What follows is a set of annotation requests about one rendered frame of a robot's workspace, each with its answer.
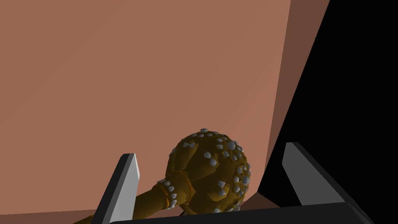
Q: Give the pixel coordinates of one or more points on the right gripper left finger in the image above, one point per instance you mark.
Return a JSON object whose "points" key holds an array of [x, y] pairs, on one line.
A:
{"points": [[122, 193]]}

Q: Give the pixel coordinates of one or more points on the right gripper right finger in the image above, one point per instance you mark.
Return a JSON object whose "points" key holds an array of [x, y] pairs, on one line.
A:
{"points": [[306, 179]]}

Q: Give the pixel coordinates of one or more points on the golden studded ball door knob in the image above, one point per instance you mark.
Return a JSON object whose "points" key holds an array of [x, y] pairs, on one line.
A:
{"points": [[208, 174]]}

